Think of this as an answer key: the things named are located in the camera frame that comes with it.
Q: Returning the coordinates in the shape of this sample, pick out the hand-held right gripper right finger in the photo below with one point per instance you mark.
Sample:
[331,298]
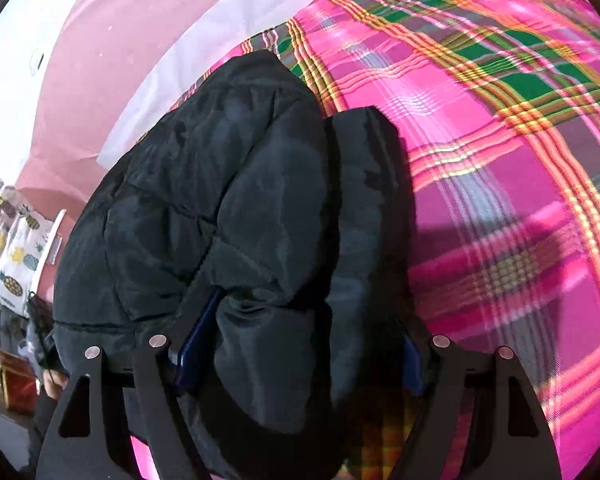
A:
[414,365]

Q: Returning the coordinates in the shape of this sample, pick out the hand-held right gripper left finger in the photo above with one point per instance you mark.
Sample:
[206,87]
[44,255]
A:
[197,340]

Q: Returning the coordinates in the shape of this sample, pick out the black puffer jacket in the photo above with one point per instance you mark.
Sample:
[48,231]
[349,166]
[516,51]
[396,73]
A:
[230,210]

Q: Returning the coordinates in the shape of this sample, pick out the person's left hand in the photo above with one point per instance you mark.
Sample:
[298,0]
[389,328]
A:
[56,385]

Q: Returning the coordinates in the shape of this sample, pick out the red box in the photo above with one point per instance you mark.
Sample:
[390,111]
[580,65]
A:
[19,382]

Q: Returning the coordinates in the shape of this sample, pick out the pineapple print cloth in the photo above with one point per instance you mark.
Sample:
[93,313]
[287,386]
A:
[15,255]

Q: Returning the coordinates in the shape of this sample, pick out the pink plaid blanket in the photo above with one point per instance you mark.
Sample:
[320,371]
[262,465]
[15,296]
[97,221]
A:
[505,185]

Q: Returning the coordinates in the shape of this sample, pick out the white bed sheet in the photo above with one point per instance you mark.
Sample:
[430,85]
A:
[180,45]

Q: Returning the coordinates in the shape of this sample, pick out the white plastic frame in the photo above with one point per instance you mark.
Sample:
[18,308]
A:
[50,255]

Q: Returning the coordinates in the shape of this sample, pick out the white wall outlet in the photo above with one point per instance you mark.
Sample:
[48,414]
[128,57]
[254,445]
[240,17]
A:
[37,61]

